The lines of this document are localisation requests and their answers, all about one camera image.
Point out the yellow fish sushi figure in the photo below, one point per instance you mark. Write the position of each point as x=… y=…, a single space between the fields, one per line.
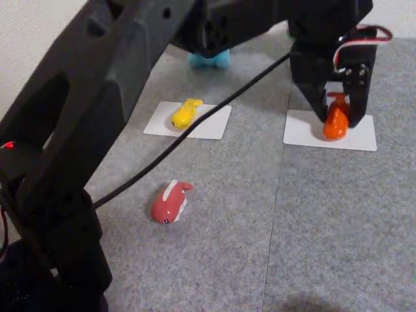
x=183 y=115

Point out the red fish sushi figure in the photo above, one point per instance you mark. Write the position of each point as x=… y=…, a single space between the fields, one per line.
x=169 y=203

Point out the orange fish sushi figure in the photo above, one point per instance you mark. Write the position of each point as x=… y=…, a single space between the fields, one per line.
x=334 y=126

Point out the blue plush toy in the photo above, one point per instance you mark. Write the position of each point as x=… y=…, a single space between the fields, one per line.
x=198 y=61

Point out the white rectangular card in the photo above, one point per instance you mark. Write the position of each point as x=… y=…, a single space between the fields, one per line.
x=214 y=126
x=360 y=136

